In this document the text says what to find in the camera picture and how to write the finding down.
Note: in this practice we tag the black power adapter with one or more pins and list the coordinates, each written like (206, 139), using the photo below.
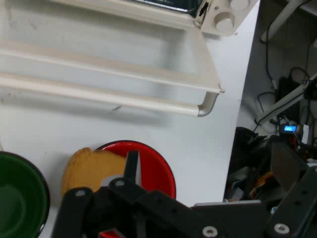
(288, 91)

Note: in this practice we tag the cream toaster oven door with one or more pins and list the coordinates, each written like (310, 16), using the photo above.
(104, 67)

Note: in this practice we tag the green enamel bowl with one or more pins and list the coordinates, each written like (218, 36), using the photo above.
(17, 196)

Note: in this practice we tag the cream toaster oven body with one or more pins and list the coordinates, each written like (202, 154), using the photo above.
(213, 17)

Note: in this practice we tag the white metal frame bar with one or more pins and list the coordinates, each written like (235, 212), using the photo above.
(284, 79)

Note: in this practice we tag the blue digital display module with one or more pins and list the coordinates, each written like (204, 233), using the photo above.
(290, 128)

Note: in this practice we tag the white slanted table leg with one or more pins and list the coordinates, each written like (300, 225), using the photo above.
(282, 17)

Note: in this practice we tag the red enamel plate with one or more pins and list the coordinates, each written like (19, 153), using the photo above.
(156, 171)

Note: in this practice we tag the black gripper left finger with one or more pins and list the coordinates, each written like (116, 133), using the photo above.
(128, 210)

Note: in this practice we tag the cream oven knob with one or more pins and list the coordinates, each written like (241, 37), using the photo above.
(225, 21)

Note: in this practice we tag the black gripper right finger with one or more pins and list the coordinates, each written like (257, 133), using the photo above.
(297, 198)

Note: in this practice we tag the toast bread slice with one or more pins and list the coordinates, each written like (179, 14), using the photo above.
(91, 168)

